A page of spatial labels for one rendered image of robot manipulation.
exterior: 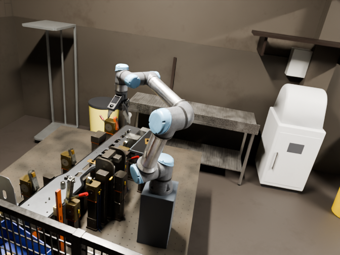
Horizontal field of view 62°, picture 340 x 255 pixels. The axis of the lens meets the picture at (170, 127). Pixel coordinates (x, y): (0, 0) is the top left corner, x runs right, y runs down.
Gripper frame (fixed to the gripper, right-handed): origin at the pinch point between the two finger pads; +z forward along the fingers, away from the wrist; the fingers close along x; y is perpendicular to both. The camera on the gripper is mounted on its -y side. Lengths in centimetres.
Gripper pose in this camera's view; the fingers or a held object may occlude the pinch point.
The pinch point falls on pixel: (118, 122)
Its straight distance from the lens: 177.0
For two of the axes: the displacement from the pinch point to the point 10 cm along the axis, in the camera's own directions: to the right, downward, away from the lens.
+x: -9.4, -2.4, 2.5
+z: -1.2, 8.9, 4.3
